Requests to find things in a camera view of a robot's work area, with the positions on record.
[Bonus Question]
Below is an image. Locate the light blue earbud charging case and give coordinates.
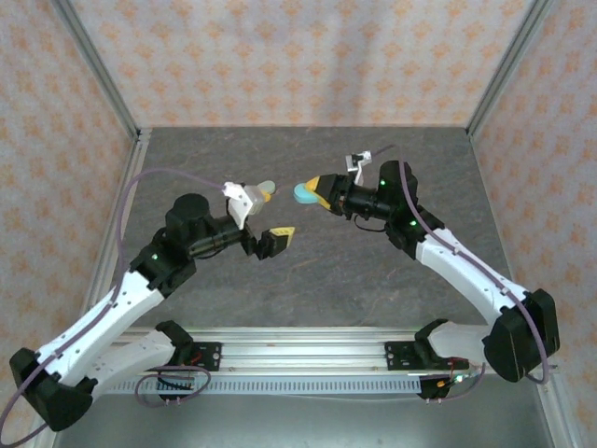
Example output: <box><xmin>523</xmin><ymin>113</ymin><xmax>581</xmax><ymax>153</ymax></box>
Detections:
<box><xmin>292</xmin><ymin>182</ymin><xmax>324</xmax><ymax>207</ymax></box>

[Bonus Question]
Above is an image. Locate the grey sheet metal panel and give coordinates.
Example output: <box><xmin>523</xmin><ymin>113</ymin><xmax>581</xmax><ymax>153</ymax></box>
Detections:
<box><xmin>53</xmin><ymin>391</ymin><xmax>559</xmax><ymax>448</ymax></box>

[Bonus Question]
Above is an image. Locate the aluminium table side rail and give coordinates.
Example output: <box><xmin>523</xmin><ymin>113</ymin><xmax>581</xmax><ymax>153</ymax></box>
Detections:
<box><xmin>534</xmin><ymin>368</ymin><xmax>577</xmax><ymax>448</ymax></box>
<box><xmin>25</xmin><ymin>129</ymin><xmax>153</xmax><ymax>448</ymax></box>

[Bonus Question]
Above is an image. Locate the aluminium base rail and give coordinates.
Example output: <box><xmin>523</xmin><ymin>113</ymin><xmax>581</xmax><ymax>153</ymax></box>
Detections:
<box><xmin>49</xmin><ymin>326</ymin><xmax>560</xmax><ymax>375</ymax></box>

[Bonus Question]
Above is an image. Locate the slotted grey cable duct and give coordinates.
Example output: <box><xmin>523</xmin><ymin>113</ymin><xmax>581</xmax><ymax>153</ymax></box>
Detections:
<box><xmin>100</xmin><ymin>375</ymin><xmax>424</xmax><ymax>397</ymax></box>

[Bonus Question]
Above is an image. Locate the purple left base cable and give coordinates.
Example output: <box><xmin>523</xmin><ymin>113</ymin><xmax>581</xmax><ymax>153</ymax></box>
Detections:
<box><xmin>133</xmin><ymin>361</ymin><xmax>212</xmax><ymax>408</ymax></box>

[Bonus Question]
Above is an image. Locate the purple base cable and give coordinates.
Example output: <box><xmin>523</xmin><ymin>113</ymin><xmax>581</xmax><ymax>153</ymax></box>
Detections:
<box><xmin>426</xmin><ymin>362</ymin><xmax>487</xmax><ymax>405</ymax></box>
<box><xmin>133</xmin><ymin>361</ymin><xmax>212</xmax><ymax>408</ymax></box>

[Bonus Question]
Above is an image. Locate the aluminium frame post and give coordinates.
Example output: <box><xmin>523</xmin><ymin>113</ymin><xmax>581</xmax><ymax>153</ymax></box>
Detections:
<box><xmin>465</xmin><ymin>0</ymin><xmax>557</xmax><ymax>136</ymax></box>
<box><xmin>49</xmin><ymin>0</ymin><xmax>144</xmax><ymax>141</ymax></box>

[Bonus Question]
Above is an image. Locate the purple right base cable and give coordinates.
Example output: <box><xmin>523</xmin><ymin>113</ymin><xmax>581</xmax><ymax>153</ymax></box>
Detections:
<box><xmin>426</xmin><ymin>362</ymin><xmax>487</xmax><ymax>405</ymax></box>

